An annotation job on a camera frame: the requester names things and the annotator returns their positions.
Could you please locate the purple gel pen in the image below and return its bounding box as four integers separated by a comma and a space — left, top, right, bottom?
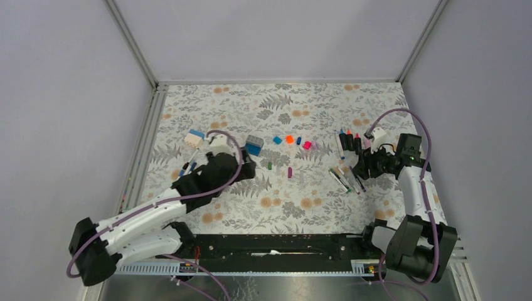
350, 166, 367, 193

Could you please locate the teal green gel pen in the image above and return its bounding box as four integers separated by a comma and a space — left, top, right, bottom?
330, 168, 352, 193

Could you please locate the orange highlighter black body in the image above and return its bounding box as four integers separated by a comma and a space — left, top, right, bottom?
346, 130, 355, 151

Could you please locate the pink highlighter black body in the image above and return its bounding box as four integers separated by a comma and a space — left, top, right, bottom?
354, 134, 362, 155

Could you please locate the blue white whiteboard marker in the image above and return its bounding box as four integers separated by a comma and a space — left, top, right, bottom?
334, 132, 345, 160

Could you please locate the blue highlighter black body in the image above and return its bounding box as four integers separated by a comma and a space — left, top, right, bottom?
339, 129, 349, 151

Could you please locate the pink highlighter cap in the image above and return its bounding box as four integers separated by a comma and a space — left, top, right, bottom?
303, 141, 312, 150

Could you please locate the light blue pen cap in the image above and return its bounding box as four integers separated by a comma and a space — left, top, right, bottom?
273, 136, 283, 145

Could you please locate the orange pen cap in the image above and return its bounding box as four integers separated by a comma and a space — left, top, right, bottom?
285, 135, 295, 144

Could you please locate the thin white green pen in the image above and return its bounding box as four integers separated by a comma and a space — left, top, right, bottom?
329, 169, 351, 193

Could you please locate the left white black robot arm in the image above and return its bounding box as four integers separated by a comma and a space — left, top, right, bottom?
66, 148, 257, 287

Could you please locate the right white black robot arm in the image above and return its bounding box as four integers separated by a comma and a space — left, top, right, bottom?
351, 134, 458, 284

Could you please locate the black blue marker pair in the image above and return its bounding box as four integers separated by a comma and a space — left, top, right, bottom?
178, 148, 199, 177

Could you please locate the blue grey toy brick block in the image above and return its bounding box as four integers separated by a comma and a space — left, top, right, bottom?
245, 135, 264, 157

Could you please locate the cream blue toy brick block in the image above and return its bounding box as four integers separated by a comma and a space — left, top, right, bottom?
184, 129, 206, 149

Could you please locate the floral patterned table mat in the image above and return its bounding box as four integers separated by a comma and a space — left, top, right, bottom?
128, 82, 416, 234

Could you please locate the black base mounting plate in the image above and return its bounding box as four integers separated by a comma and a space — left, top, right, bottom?
172, 233, 382, 273

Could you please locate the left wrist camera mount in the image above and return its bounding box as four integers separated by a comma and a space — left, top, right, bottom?
208, 135, 231, 156

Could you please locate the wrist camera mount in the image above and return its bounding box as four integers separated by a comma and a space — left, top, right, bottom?
364, 127, 388, 154
208, 135, 231, 156

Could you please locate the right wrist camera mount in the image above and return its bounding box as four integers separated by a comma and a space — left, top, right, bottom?
364, 127, 388, 154

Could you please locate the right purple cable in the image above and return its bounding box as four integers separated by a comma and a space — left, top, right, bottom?
364, 108, 442, 301

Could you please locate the purple cable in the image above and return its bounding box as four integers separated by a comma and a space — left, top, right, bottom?
364, 108, 442, 301
66, 130, 244, 301

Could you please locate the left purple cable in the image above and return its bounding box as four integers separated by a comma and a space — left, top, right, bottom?
66, 130, 244, 301

